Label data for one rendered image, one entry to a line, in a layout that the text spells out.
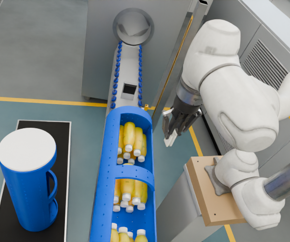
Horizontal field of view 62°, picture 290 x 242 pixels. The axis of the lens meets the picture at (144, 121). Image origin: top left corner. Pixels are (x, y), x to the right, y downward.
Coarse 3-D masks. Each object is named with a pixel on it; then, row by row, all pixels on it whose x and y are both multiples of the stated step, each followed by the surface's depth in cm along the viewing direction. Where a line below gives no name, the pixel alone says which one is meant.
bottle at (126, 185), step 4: (124, 164) 121; (128, 164) 120; (132, 164) 122; (124, 180) 114; (128, 180) 114; (132, 180) 116; (120, 184) 115; (124, 184) 113; (128, 184) 113; (132, 184) 114; (120, 188) 114; (124, 188) 112; (128, 188) 112; (132, 188) 113; (124, 192) 112; (128, 192) 112; (132, 192) 114
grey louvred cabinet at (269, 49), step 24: (216, 0) 312; (240, 0) 269; (264, 0) 289; (240, 24) 264; (264, 24) 234; (288, 24) 248; (240, 48) 263; (264, 48) 229; (288, 48) 206; (264, 72) 229; (288, 72) 203; (288, 120) 201; (216, 144) 305; (288, 144) 204; (264, 168) 233
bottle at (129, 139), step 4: (128, 124) 138; (132, 124) 139; (124, 128) 139; (128, 128) 136; (132, 128) 137; (124, 132) 136; (128, 132) 135; (132, 132) 135; (124, 136) 134; (128, 136) 132; (132, 136) 133; (124, 140) 132; (128, 140) 131; (132, 140) 132; (124, 144) 132; (128, 144) 130; (132, 144) 132
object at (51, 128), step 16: (16, 128) 237; (48, 128) 246; (64, 128) 251; (64, 144) 238; (64, 160) 226; (64, 176) 216; (64, 192) 206; (0, 208) 185; (64, 208) 197; (0, 224) 178; (16, 224) 181; (64, 224) 189; (0, 240) 172; (16, 240) 174; (32, 240) 177; (48, 240) 179; (64, 240) 182
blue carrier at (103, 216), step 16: (112, 112) 140; (128, 112) 136; (144, 112) 141; (112, 128) 131; (144, 128) 153; (112, 144) 123; (112, 160) 115; (144, 160) 143; (112, 176) 109; (128, 176) 108; (144, 176) 112; (96, 192) 113; (112, 192) 104; (96, 208) 104; (112, 208) 99; (96, 224) 98; (128, 224) 121; (144, 224) 117; (96, 240) 93
